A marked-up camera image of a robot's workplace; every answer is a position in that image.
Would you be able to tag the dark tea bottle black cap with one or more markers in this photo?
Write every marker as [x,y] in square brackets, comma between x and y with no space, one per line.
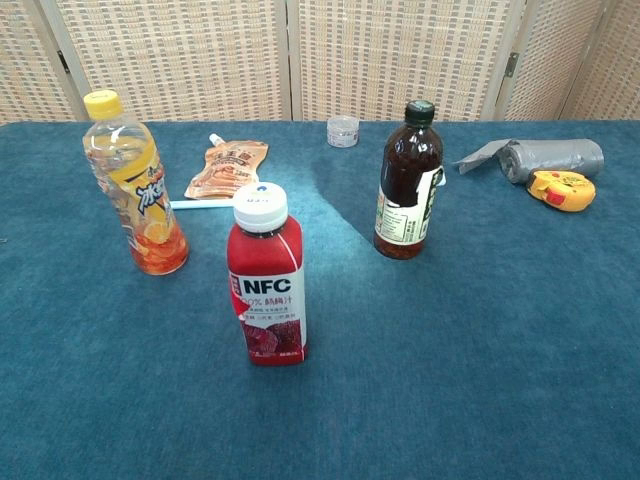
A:
[400,170]

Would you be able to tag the iced tea bottle yellow cap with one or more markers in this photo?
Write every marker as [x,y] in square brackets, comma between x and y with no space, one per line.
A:
[150,220]

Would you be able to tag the red NFC juice bottle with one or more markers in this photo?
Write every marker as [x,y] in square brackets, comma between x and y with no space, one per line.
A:
[265,290]

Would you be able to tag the small clear plastic jar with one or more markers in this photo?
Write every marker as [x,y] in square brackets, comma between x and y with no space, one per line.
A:
[342,132]

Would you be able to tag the orange spout pouch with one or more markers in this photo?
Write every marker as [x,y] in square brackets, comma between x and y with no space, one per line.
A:
[225,170]

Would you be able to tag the white plastic spoon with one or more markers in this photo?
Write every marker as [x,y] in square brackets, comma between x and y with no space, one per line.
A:
[200,205]

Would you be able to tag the blue felt tablecloth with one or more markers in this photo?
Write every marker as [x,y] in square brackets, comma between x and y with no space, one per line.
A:
[450,375]

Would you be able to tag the woven folding screen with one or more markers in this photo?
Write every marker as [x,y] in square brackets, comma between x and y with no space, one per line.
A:
[175,50]

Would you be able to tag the yellow tape measure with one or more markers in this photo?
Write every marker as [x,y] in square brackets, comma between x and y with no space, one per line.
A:
[562,192]

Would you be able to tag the grey duct tape roll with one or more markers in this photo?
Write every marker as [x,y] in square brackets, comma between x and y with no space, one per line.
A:
[550,157]

